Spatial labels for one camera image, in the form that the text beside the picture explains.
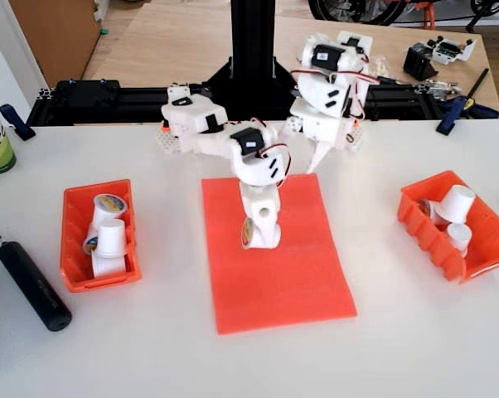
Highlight white crumpled sheet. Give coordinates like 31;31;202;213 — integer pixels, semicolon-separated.
92;0;109;24

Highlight clear bag of screws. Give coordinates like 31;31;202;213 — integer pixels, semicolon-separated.
371;56;394;78

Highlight brown wooden cabinet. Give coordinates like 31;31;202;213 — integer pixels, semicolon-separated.
7;0;104;89

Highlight black aluminium frame rail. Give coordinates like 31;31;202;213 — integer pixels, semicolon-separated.
25;82;445;127

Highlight orange plastic bin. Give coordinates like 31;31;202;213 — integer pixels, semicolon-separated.
58;178;144;294

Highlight black bicycle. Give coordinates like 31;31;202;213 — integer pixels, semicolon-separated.
307;0;499;33

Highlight black printed part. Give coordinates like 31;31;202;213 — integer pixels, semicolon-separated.
402;46;439;82

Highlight black electric screwdriver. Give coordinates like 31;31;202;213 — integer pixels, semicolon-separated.
0;226;73;332

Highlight orange metal post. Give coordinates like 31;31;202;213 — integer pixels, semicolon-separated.
423;0;437;29

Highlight white gripper fixed finger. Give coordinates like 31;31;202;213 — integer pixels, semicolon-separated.
251;219;283;250
306;138;334;175

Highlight black plastic mounting block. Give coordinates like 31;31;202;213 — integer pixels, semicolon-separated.
52;78;122;109

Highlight blue lid white coffee pod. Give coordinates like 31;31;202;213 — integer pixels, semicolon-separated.
91;251;128;279
82;226;101;255
91;192;130;228
96;218;129;259

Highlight white device with circuit board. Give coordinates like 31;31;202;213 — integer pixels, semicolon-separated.
413;36;477;66

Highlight white gripper moving finger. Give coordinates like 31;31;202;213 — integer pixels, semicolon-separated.
282;115;305;137

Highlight metal clamp tool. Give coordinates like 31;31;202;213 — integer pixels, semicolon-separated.
414;78;462;103

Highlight black aluminium frame post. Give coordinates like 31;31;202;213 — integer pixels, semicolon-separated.
207;0;304;90

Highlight blue bar clamp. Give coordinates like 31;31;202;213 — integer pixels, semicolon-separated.
435;67;499;136
0;103;37;142

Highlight orange bin with white label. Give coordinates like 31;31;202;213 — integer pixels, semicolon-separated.
396;168;499;285

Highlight red lid white coffee pod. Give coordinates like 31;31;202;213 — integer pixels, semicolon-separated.
417;198;440;225
434;184;477;226
446;222;473;258

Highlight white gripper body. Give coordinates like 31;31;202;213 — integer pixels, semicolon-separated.
289;100;352;147
239;181;281;227

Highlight orange foam mat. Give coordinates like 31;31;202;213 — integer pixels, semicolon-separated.
200;172;358;336

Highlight wooden table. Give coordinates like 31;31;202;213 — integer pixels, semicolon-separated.
81;2;499;125

